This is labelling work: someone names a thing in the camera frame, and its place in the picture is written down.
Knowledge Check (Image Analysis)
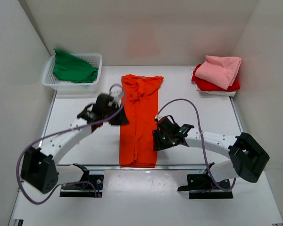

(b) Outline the red folded t shirt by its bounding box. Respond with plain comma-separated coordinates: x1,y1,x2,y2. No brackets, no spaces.
191,64,240,92

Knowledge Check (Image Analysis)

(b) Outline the white plastic basket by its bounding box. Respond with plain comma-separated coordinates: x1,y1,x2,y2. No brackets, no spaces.
42,49,102,93

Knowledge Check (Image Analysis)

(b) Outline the orange t shirt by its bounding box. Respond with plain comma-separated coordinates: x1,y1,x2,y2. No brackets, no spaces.
119,74,164,167

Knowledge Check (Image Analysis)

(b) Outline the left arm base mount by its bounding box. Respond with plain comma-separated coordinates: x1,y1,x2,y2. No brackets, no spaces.
59,163,104,198

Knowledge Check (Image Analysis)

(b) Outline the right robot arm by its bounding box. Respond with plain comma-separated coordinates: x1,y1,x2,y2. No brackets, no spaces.
152,115,270,189

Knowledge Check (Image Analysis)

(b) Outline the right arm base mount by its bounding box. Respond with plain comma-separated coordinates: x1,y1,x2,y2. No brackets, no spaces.
177,161,238,199

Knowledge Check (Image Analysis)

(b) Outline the green t shirt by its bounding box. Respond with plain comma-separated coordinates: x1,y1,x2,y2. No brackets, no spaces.
53,49,98,83

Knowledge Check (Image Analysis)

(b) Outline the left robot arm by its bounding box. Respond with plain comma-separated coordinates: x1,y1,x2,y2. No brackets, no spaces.
20,91,129,194

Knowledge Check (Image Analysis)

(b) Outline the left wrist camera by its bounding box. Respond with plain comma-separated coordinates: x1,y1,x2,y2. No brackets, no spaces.
109,90,123,105

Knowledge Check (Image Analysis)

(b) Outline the pink folded t shirt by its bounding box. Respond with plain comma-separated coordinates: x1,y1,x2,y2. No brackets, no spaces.
195,55,242,89

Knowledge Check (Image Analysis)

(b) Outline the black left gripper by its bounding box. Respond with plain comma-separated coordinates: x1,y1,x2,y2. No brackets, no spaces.
105,102,130,125

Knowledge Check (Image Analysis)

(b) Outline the white folded t shirt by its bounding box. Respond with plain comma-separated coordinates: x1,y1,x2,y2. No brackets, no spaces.
194,84,236,97

